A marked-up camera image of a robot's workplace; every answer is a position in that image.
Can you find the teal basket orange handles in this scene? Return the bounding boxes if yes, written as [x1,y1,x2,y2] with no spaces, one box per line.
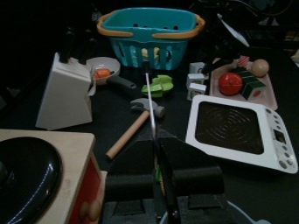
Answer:
[97,6,207,72]

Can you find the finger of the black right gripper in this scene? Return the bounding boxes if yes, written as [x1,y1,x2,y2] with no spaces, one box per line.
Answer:
[201,56,229,75]

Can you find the red toy tomato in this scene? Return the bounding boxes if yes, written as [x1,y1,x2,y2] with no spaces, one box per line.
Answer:
[218,72,246,97]

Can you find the white sushi piece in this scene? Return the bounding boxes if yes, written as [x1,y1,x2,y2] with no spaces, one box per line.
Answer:
[189,61,207,74]
[187,82,209,102]
[186,73,206,88]

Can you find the black toy pan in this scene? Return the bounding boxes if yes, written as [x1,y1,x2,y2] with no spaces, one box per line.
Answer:
[0,136,65,224]

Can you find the pink plate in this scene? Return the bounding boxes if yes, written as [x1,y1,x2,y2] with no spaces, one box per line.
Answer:
[209,59,279,111]

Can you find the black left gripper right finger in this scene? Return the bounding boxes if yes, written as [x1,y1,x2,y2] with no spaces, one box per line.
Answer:
[157,129,238,224]

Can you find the red white striped toy piece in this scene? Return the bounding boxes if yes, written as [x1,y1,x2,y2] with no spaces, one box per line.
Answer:
[237,54,251,69]

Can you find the wooden toy stove red front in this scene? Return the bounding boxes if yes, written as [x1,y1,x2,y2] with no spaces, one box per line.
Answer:
[0,129,109,224]

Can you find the green toy lettuce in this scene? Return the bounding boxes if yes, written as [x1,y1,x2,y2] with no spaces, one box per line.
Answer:
[141,74,175,99]

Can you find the wooden toy hammer grey head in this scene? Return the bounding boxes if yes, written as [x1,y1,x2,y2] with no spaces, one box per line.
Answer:
[105,97,167,161]

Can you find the yellow toy food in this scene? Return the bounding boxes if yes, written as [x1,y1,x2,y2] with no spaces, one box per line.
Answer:
[141,47,162,64]

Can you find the orange toy carrot piece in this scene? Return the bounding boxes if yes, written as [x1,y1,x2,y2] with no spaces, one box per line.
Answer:
[94,67,114,80]

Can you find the black handled toy knife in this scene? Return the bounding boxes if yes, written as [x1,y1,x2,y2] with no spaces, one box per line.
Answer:
[79,36,99,66]
[59,26,77,64]

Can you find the white toy pan grey handle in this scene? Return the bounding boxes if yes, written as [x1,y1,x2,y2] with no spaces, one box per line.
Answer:
[86,56,139,90]

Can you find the white toy knife block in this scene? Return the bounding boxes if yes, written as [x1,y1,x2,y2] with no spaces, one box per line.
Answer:
[35,52,98,131]

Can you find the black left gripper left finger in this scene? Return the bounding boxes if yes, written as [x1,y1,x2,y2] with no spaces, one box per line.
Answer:
[102,130,158,224]

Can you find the white toy induction cooker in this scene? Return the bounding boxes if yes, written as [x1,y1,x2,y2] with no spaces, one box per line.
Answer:
[185,94,299,175]

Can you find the beige toy egg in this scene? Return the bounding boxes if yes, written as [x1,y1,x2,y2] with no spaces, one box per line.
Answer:
[250,58,271,79]

